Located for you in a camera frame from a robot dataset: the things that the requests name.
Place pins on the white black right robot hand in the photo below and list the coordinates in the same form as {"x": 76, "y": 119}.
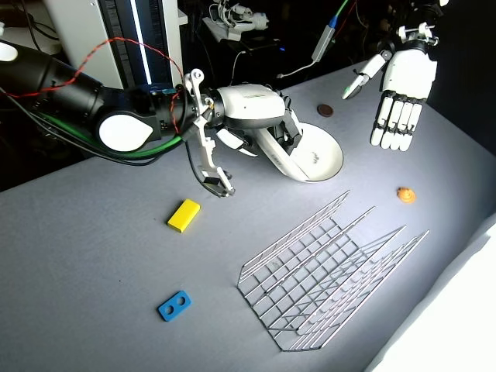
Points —
{"x": 252, "y": 104}

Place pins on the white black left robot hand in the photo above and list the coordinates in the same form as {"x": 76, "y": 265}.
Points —
{"x": 410, "y": 73}

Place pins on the black box with blue light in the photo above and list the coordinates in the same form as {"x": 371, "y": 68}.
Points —
{"x": 263, "y": 43}

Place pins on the brown round disc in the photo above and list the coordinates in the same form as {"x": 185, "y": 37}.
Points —
{"x": 325, "y": 110}

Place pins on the white tray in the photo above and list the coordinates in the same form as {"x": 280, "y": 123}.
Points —
{"x": 224, "y": 35}

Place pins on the spare white robot hand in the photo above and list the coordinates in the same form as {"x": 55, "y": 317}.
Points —
{"x": 240, "y": 17}

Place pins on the grey adapter with blue plug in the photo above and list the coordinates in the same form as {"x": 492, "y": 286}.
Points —
{"x": 323, "y": 40}

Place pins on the orange swirl cookie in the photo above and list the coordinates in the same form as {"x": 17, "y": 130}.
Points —
{"x": 407, "y": 195}

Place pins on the yellow rectangular block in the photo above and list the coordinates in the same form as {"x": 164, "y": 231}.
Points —
{"x": 184, "y": 215}

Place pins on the white robot column with light strip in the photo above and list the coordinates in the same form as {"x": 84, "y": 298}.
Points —
{"x": 77, "y": 31}

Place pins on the blue block with two holes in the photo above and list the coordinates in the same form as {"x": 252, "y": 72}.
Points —
{"x": 174, "y": 306}

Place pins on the white side table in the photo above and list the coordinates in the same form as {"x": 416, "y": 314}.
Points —
{"x": 19, "y": 40}

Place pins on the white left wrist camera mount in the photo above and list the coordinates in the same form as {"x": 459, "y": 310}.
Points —
{"x": 420, "y": 32}

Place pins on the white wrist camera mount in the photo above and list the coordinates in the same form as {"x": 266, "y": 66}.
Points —
{"x": 420, "y": 32}
{"x": 207, "y": 155}

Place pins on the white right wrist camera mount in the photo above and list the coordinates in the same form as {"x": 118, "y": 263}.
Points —
{"x": 207, "y": 155}

